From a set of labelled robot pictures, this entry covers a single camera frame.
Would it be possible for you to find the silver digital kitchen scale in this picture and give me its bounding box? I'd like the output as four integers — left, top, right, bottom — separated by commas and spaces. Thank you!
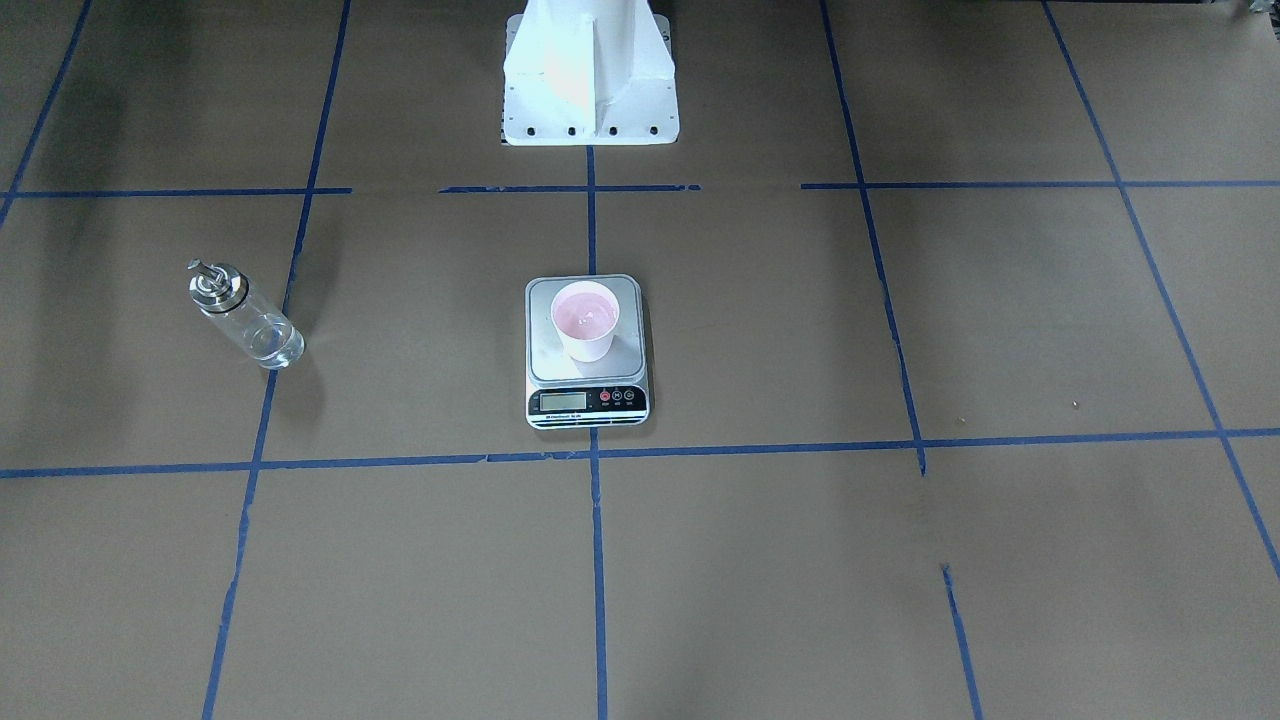
524, 274, 652, 430

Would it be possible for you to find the pink plastic cup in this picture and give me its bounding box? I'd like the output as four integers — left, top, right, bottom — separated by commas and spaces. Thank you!
550, 281, 621, 363

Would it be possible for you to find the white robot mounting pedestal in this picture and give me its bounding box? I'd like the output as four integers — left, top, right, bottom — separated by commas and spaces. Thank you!
500, 1, 681, 147

